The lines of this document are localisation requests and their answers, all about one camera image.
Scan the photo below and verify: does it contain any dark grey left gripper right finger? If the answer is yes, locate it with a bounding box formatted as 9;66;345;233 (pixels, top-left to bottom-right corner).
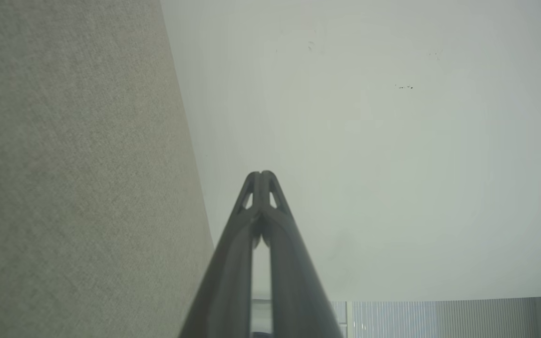
262;171;344;338

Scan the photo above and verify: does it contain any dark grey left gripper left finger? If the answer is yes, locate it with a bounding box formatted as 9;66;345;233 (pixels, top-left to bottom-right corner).
179;172;262;338

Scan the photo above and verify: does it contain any grey fabric sofa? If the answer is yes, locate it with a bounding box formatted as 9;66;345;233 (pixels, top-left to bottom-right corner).
0;0;215;338

